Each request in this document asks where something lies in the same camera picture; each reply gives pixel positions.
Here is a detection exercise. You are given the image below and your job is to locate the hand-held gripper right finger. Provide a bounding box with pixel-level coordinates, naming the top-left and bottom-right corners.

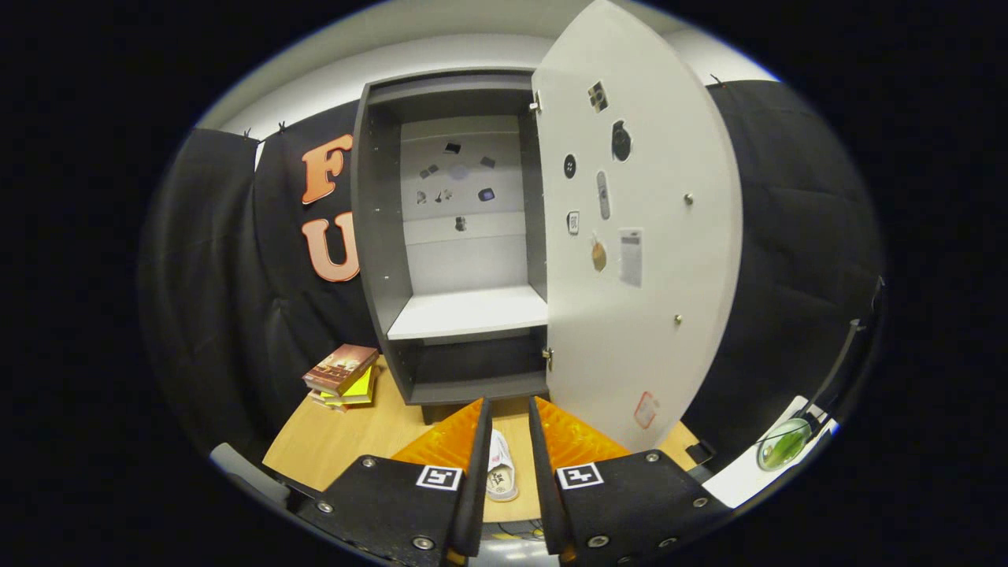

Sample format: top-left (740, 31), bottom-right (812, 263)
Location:
top-left (528, 396), bottom-right (733, 567)

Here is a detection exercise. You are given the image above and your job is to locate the white side table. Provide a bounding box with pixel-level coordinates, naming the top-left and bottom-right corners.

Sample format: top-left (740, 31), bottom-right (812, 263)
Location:
top-left (701, 394), bottom-right (839, 509)

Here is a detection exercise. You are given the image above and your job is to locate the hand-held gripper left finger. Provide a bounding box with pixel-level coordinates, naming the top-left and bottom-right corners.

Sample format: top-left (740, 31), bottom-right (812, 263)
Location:
top-left (295, 396), bottom-right (493, 567)

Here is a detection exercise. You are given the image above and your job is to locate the beige shoe cabinet door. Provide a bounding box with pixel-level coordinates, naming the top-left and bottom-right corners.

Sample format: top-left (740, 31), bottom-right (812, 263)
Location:
top-left (532, 0), bottom-right (745, 454)

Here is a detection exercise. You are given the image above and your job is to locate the brown cover book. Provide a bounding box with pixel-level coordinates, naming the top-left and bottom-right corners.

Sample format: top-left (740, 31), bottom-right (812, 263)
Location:
top-left (302, 343), bottom-right (380, 397)

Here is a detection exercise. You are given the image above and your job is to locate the white shoe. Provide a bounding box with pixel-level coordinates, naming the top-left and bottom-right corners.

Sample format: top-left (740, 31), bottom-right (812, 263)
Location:
top-left (486, 429), bottom-right (521, 502)

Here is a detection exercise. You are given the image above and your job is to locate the green round glass object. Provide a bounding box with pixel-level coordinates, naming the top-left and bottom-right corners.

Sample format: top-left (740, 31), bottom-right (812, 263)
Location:
top-left (756, 417), bottom-right (813, 472)

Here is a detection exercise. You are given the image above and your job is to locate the black backdrop cloth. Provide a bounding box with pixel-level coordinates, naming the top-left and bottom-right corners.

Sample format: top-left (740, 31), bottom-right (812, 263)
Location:
top-left (138, 79), bottom-right (887, 473)

